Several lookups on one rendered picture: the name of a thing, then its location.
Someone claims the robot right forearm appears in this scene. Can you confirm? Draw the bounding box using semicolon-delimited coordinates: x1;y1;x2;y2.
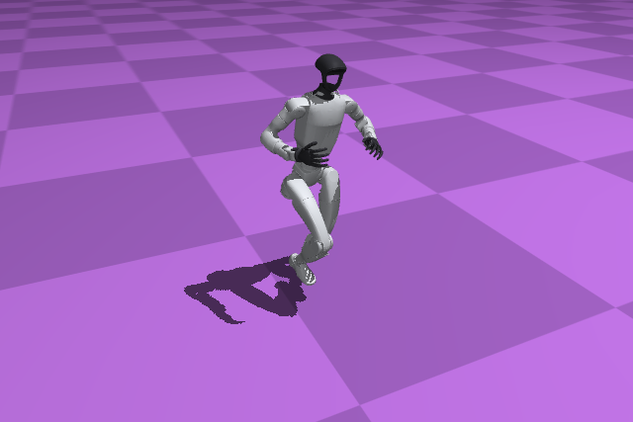
260;131;296;161

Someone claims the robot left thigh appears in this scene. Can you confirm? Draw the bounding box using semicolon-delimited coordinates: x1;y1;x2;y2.
318;166;340;234

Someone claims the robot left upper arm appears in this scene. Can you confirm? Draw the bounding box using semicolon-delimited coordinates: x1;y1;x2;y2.
341;95;367;132

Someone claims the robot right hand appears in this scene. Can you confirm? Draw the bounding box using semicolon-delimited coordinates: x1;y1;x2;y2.
291;141;329;168

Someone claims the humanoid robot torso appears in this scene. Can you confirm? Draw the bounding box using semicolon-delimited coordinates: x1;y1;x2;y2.
292;90;346;187

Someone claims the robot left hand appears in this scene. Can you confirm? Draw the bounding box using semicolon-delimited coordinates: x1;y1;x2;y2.
362;137;383;160

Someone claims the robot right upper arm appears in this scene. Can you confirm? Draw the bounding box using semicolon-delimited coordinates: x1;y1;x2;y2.
260;97;310;143

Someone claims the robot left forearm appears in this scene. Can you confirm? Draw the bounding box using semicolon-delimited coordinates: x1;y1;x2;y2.
361;117;378;150

